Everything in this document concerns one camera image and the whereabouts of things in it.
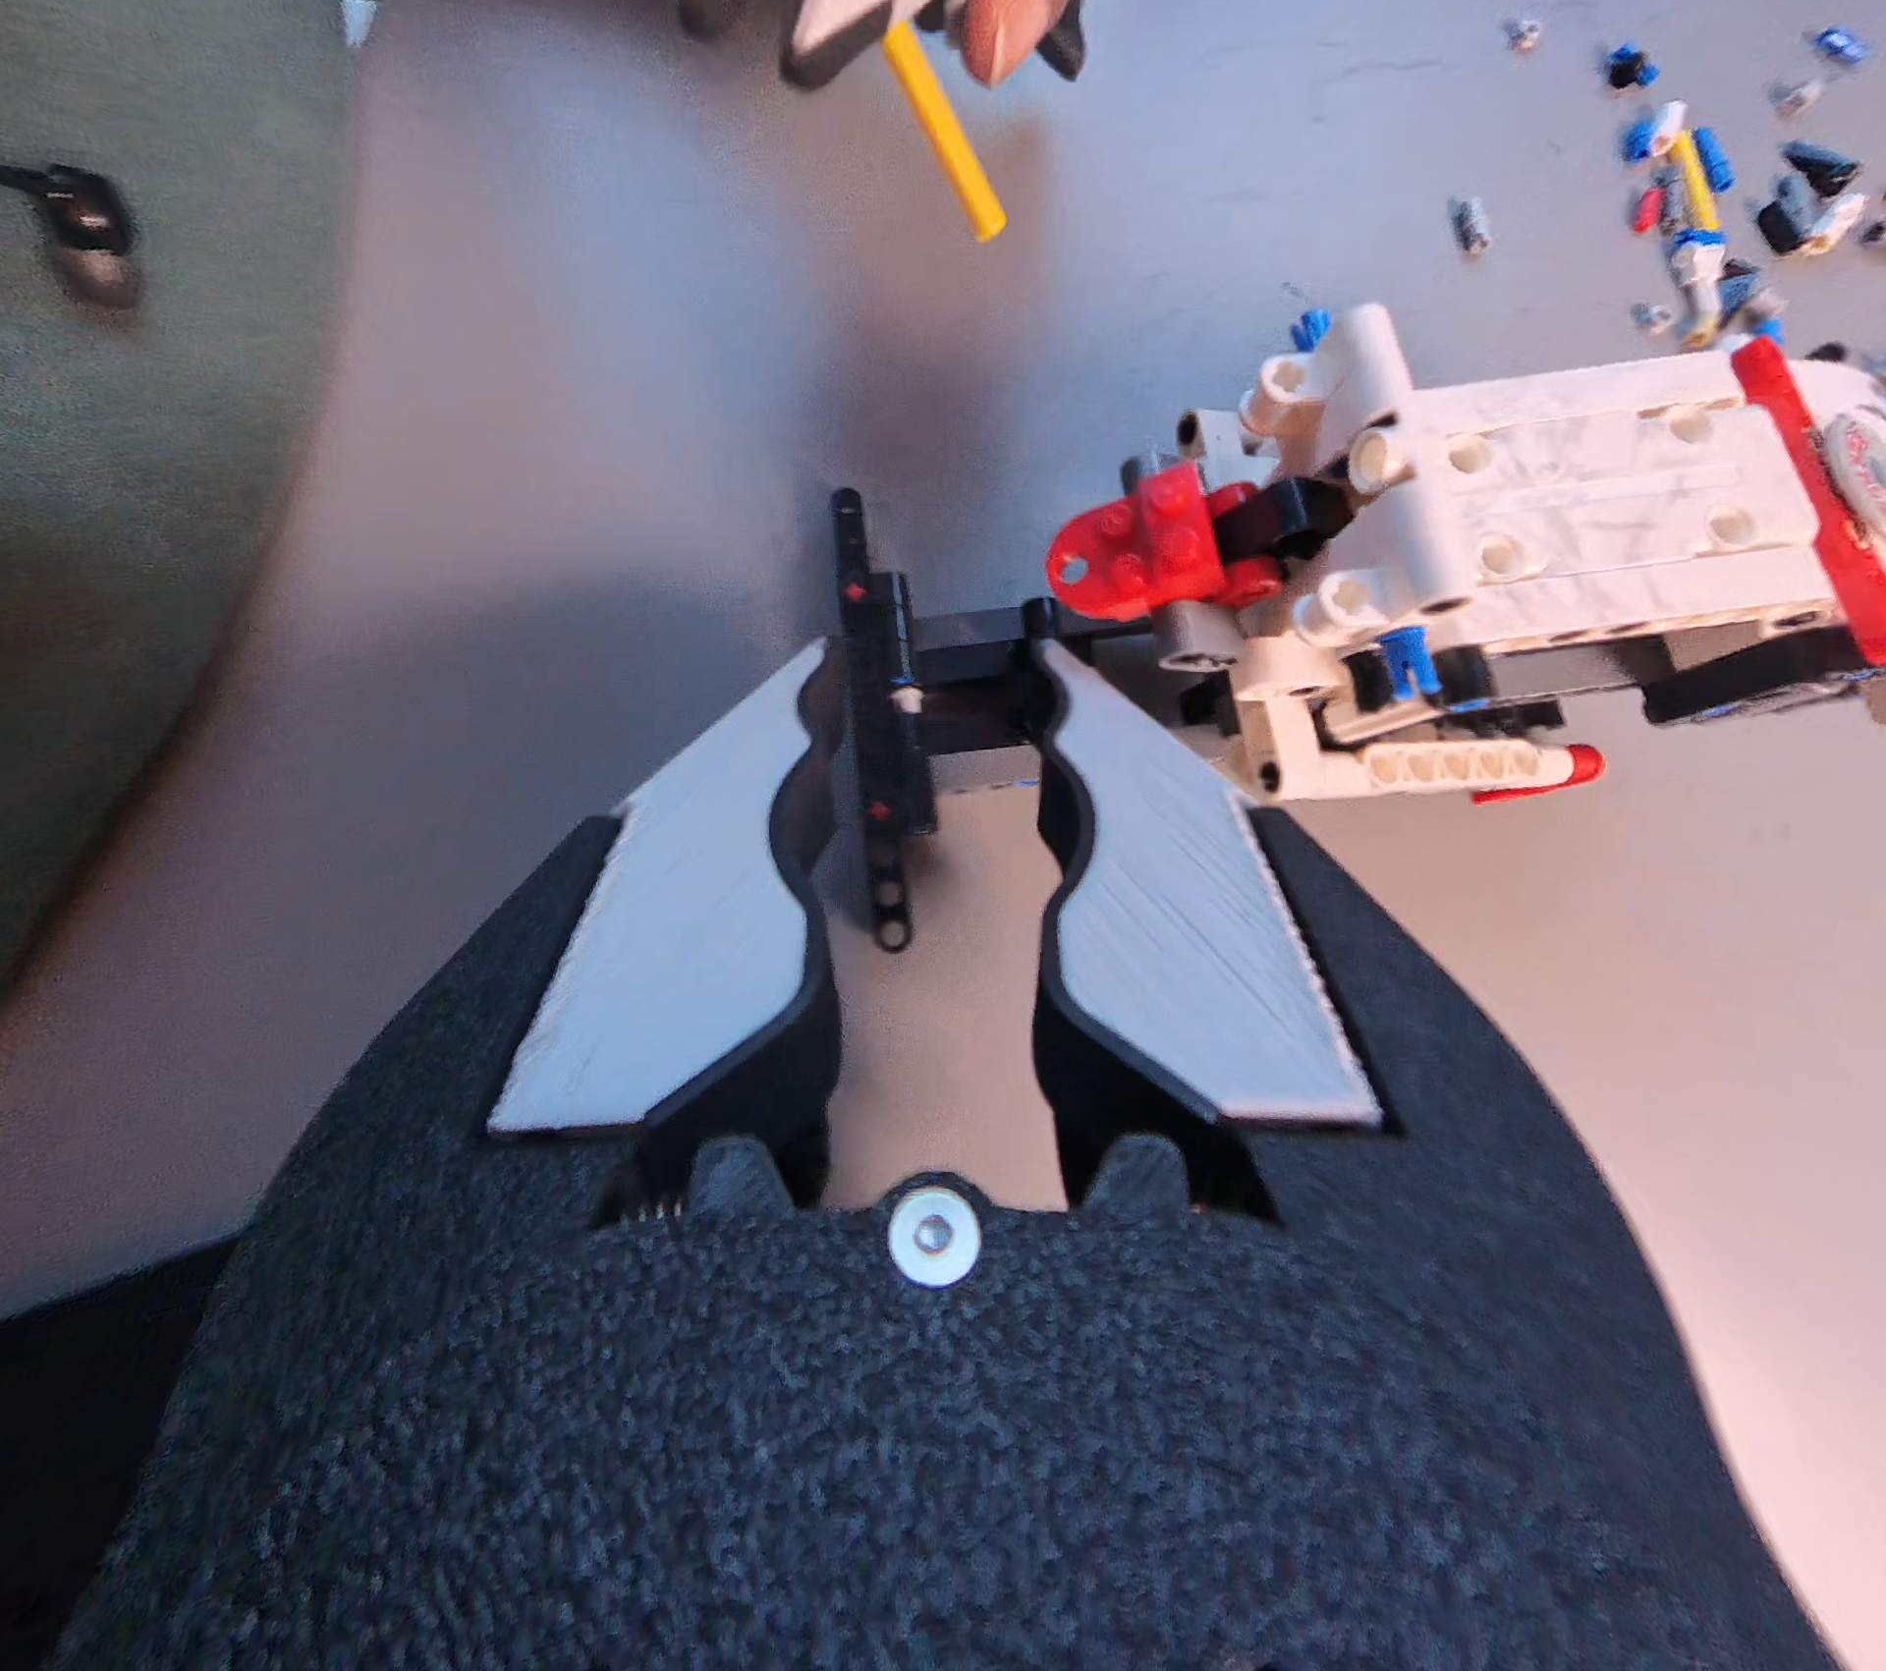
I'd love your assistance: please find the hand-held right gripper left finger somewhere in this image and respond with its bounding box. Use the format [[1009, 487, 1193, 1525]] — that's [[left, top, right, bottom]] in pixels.
[[487, 635, 847, 1172]]

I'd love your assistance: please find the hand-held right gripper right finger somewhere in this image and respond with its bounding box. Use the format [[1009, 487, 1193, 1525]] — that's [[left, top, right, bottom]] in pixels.
[[1033, 639, 1391, 1164]]

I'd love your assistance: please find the yellow axle rod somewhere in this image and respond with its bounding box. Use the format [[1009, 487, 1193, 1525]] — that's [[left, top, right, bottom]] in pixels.
[[881, 22, 1008, 243]]

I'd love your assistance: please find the white brick toy truck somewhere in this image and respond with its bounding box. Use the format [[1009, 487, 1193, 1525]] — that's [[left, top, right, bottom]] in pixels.
[[823, 302, 1886, 958]]

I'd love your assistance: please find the pile of small brick pieces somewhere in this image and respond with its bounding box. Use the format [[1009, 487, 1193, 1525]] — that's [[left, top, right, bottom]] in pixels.
[[1446, 0, 1886, 353]]

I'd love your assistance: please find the person's green jacket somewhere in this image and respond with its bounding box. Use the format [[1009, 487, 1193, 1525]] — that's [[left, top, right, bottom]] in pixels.
[[0, 0, 361, 994]]

